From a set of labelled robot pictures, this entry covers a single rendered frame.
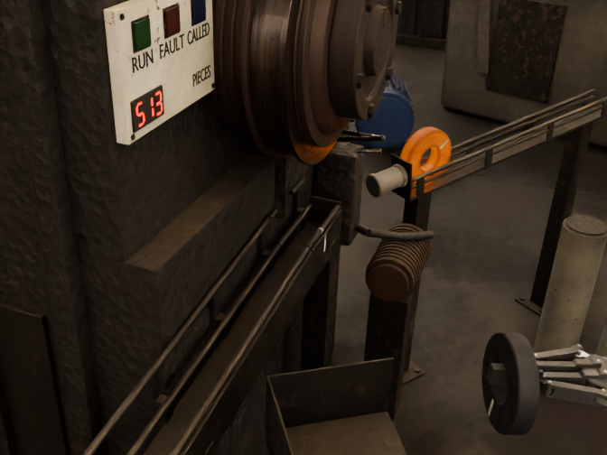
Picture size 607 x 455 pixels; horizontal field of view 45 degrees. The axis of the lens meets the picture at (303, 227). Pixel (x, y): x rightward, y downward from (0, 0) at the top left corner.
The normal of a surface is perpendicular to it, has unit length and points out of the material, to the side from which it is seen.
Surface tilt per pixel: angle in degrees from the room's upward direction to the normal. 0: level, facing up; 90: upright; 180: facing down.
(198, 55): 90
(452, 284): 0
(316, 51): 84
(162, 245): 0
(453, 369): 0
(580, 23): 90
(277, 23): 73
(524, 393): 60
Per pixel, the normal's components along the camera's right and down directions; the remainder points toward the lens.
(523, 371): 0.11, -0.39
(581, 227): 0.03, -0.87
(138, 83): 0.93, 0.20
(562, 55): -0.57, 0.39
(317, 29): 0.13, 0.23
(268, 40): -0.34, 0.29
